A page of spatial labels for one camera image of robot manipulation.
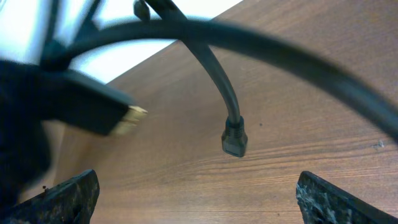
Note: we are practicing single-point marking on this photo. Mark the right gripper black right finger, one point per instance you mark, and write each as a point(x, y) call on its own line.
point(322, 202)

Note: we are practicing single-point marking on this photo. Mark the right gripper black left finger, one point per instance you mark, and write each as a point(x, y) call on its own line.
point(73, 201)

